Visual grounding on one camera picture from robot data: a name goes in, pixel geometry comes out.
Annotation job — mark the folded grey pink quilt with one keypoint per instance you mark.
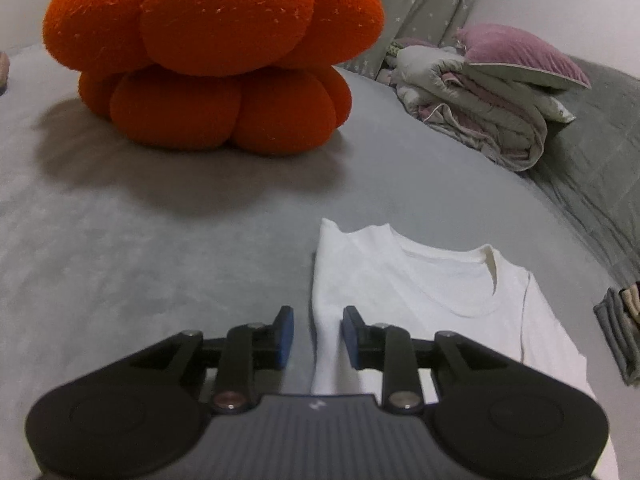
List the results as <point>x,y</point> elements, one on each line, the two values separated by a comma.
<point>475,105</point>

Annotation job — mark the grey quilted blanket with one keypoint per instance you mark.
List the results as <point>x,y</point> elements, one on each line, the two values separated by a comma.
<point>595,170</point>

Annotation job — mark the folded grey garment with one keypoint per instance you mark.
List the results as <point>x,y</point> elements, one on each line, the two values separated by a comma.
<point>617,335</point>

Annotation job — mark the crumpled pinkish beige cloth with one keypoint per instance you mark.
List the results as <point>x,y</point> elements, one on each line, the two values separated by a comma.
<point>3,72</point>

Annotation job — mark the orange pumpkin plush pillow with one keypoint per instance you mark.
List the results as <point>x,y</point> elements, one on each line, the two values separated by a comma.
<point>210,50</point>

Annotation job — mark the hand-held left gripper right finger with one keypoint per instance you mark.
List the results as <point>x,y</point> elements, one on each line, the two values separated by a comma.
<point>351,337</point>

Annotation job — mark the white t-shirt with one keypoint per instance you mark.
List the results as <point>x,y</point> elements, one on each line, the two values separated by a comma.
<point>425,300</point>

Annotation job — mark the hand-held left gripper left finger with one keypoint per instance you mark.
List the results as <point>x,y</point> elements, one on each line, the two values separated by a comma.
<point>285,337</point>

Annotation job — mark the white pillow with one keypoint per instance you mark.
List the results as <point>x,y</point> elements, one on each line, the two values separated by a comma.
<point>557,109</point>

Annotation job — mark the grey star curtain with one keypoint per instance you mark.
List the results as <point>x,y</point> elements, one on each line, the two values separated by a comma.
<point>420,5</point>

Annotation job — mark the grey bed sheet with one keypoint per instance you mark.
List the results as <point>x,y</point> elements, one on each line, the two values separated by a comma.
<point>150,235</point>

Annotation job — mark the pink pillow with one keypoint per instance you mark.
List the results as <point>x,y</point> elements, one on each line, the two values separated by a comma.
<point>520,55</point>

